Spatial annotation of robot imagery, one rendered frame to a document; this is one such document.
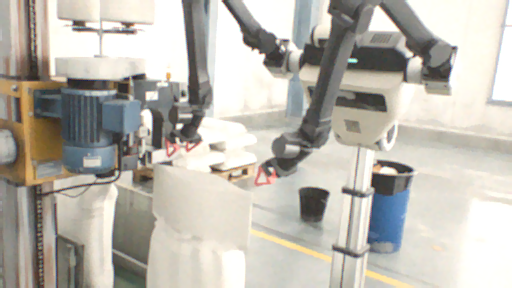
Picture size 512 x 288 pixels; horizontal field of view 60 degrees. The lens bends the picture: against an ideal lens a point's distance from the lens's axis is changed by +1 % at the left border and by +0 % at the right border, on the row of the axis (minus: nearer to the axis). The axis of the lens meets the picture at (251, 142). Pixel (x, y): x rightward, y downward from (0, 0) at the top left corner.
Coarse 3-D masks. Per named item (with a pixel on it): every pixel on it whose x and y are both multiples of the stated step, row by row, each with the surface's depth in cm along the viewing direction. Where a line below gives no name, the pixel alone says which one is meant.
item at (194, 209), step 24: (168, 168) 166; (168, 192) 160; (192, 192) 149; (216, 192) 145; (240, 192) 142; (168, 216) 161; (192, 216) 150; (216, 216) 147; (240, 216) 144; (168, 240) 157; (192, 240) 153; (216, 240) 149; (240, 240) 145; (168, 264) 158; (192, 264) 150; (216, 264) 146; (240, 264) 151
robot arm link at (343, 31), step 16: (336, 16) 103; (368, 16) 98; (336, 32) 103; (352, 32) 100; (336, 48) 105; (352, 48) 107; (336, 64) 108; (320, 80) 113; (336, 80) 112; (320, 96) 115; (336, 96) 117; (320, 112) 118; (304, 128) 125; (320, 128) 121
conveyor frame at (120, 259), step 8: (0, 200) 294; (112, 248) 229; (112, 256) 227; (120, 256) 223; (120, 264) 224; (128, 264) 220; (136, 264) 216; (144, 264) 215; (0, 272) 200; (136, 272) 217; (144, 272) 213; (0, 280) 205
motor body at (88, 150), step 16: (64, 96) 125; (80, 96) 124; (96, 96) 125; (112, 96) 133; (64, 112) 126; (80, 112) 125; (96, 112) 126; (64, 128) 127; (80, 128) 126; (96, 128) 127; (64, 144) 129; (80, 144) 127; (96, 144) 128; (112, 144) 133; (64, 160) 129; (80, 160) 127; (96, 160) 128; (112, 160) 133
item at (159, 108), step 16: (128, 80) 158; (144, 80) 163; (160, 80) 168; (144, 96) 163; (160, 96) 169; (176, 96) 176; (160, 112) 171; (160, 128) 175; (176, 128) 179; (160, 144) 176
